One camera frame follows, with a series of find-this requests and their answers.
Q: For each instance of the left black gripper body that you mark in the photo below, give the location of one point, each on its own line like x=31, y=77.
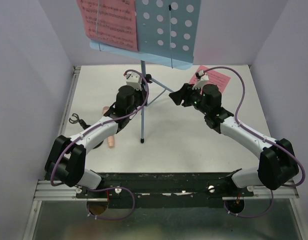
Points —
x=140, y=98

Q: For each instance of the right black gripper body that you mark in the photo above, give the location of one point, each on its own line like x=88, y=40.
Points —
x=193, y=97

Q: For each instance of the pink sheet music page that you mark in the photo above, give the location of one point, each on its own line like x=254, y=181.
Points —
x=215, y=78
x=110, y=22

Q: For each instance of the pink microphone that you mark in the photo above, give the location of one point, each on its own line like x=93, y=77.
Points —
x=110, y=139

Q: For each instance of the blue music stand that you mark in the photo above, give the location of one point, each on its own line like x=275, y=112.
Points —
x=166, y=33

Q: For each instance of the black microphone stand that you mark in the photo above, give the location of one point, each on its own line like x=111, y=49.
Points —
x=75, y=119

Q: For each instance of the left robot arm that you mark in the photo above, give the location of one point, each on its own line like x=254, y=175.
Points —
x=67, y=158

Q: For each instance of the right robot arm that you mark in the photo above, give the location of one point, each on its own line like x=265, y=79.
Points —
x=276, y=163

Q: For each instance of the metal front plate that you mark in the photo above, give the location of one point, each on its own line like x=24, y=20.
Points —
x=69, y=220

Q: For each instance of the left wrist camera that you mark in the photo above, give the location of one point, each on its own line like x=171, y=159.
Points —
x=134, y=80

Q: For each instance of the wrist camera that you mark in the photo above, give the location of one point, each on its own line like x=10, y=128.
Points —
x=201, y=80
x=134, y=80

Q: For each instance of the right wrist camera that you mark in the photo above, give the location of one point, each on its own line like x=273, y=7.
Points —
x=201, y=80

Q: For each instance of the left aluminium edge rail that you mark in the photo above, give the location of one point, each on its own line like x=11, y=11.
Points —
x=69, y=100

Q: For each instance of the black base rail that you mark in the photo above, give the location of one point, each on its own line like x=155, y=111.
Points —
x=165, y=190

